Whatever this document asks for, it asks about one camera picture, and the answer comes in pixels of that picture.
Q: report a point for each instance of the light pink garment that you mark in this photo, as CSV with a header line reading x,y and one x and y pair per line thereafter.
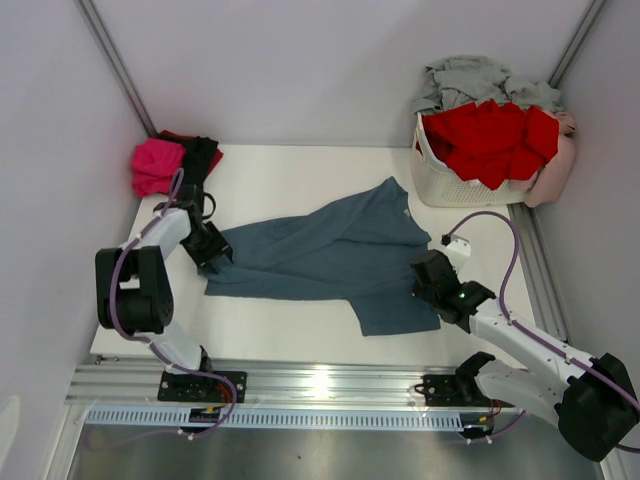
x,y
552,179

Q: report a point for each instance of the folded black t-shirt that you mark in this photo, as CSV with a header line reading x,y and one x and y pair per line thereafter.
x,y
194,172

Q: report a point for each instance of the left corner aluminium post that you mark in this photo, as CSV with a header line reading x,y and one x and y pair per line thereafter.
x,y
111,54

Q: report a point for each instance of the folded dark red t-shirt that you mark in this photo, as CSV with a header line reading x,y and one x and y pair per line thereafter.
x,y
204,148

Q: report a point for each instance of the right side aluminium rail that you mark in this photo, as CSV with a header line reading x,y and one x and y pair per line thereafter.
x,y
547,306

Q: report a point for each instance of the white laundry basket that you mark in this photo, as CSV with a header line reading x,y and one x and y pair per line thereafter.
x,y
439,186

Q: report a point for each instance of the right corner aluminium post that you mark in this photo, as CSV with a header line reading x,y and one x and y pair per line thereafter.
x,y
586,26

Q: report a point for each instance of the red t-shirt in basket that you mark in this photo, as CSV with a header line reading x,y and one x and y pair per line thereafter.
x,y
493,143

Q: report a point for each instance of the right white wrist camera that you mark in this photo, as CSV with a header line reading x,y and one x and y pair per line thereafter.
x,y
458,252

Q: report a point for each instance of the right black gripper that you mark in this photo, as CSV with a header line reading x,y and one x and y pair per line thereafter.
x,y
417,291

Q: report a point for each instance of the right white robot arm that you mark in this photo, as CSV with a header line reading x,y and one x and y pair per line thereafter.
x,y
589,399

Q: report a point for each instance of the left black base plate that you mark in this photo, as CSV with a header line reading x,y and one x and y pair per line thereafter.
x,y
187,388

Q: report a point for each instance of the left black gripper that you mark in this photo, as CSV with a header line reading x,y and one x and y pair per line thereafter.
x,y
219,247

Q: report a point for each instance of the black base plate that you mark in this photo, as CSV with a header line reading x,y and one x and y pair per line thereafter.
x,y
187,388
447,390

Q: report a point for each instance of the grey t-shirt in basket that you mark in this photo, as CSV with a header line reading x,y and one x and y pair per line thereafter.
x,y
459,80

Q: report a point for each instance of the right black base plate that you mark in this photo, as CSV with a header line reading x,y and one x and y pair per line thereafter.
x,y
447,390

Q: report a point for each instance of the folded pink t-shirt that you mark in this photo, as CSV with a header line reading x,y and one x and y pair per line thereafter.
x,y
153,164

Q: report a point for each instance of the aluminium mounting rail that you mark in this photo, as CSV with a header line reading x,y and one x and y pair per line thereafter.
x,y
277,385

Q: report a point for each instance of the corner aluminium post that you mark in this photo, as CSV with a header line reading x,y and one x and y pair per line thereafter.
x,y
111,54
586,26

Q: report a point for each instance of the blue-grey t-shirt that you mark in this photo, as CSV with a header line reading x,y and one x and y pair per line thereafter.
x,y
357,249

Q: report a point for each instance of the white slotted cable duct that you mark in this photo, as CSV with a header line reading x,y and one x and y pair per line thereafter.
x,y
276,418

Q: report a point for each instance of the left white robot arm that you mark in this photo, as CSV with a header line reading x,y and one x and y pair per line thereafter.
x,y
133,290

